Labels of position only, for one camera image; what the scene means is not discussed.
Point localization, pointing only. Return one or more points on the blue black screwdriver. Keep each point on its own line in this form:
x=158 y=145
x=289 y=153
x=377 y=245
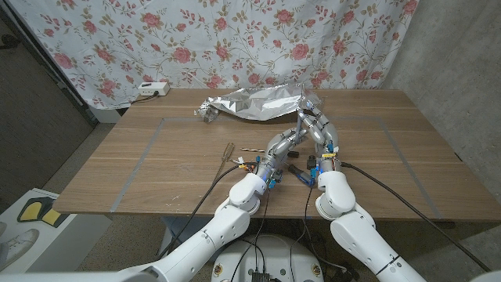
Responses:
x=303 y=177

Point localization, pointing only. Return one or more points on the black power adapter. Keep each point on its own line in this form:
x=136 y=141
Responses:
x=346 y=273

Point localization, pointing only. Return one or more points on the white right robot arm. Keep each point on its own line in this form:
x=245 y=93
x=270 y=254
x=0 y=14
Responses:
x=352 y=235

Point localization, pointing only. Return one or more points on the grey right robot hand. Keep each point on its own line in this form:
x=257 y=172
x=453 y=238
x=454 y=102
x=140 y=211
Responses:
x=325 y=135

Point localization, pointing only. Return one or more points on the aluminum foil sheet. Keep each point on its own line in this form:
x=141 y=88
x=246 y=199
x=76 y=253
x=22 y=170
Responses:
x=262 y=102

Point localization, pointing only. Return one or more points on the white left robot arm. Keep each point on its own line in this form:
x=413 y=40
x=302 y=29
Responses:
x=231 y=223

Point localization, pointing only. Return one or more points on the grey-blue round stool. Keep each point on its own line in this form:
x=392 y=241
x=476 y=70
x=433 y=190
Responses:
x=180 y=227

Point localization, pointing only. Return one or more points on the white power strip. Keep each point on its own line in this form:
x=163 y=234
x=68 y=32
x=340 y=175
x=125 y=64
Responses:
x=153 y=89

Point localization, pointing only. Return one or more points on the grey table leg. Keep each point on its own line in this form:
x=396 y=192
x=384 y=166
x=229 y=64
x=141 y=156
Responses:
x=166 y=239

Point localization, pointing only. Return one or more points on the floral backdrop cloth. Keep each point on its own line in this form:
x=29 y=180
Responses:
x=235 y=39

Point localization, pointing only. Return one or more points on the white floor mat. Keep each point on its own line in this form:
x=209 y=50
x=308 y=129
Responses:
x=70 y=235

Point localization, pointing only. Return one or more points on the black backdrop stand pole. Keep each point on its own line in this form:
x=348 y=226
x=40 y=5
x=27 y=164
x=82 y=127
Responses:
x=58 y=78

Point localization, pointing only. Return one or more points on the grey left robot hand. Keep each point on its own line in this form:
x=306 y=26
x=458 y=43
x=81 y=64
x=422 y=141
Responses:
x=280 y=150

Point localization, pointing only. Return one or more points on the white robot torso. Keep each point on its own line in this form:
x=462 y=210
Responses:
x=282 y=258

